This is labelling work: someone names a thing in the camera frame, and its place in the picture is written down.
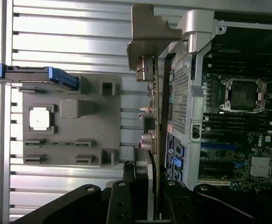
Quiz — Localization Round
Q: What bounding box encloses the grey open PC case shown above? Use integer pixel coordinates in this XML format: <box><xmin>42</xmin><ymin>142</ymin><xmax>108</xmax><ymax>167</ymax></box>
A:
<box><xmin>158</xmin><ymin>9</ymin><xmax>272</xmax><ymax>194</ymax></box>

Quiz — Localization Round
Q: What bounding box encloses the silver chipset heatsink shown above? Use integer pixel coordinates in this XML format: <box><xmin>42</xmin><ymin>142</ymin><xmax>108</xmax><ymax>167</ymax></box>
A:
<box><xmin>251</xmin><ymin>156</ymin><xmax>272</xmax><ymax>177</ymax></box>

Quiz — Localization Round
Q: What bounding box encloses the blue expansion slot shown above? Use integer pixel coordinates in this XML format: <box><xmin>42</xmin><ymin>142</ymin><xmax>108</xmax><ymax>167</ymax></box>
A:
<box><xmin>200</xmin><ymin>143</ymin><xmax>236</xmax><ymax>151</ymax></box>

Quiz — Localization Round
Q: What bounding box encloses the hard disk with blue carrier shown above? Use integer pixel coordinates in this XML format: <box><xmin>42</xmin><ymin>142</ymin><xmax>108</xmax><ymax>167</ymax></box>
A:
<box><xmin>0</xmin><ymin>63</ymin><xmax>79</xmax><ymax>91</ymax></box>

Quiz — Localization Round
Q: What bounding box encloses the silver CPU chip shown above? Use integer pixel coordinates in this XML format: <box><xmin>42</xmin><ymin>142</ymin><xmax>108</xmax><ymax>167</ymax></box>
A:
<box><xmin>29</xmin><ymin>108</ymin><xmax>51</xmax><ymax>132</ymax></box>

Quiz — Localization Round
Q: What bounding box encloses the green motherboard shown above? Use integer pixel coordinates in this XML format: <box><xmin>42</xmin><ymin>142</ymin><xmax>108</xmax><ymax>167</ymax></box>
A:
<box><xmin>198</xmin><ymin>53</ymin><xmax>272</xmax><ymax>188</ymax></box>

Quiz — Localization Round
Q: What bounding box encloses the grey plastic parts rack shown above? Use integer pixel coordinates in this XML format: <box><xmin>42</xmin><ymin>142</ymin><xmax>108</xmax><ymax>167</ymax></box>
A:
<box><xmin>18</xmin><ymin>74</ymin><xmax>123</xmax><ymax>167</ymax></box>

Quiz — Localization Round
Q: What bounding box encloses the metal CPU socket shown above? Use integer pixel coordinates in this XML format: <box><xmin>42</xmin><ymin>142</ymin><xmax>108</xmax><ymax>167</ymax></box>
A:
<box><xmin>219</xmin><ymin>77</ymin><xmax>268</xmax><ymax>113</ymax></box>

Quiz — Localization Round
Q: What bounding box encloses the white expansion slot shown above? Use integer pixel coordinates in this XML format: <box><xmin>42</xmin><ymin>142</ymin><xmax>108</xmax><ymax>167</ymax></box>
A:
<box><xmin>197</xmin><ymin>178</ymin><xmax>230</xmax><ymax>184</ymax></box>

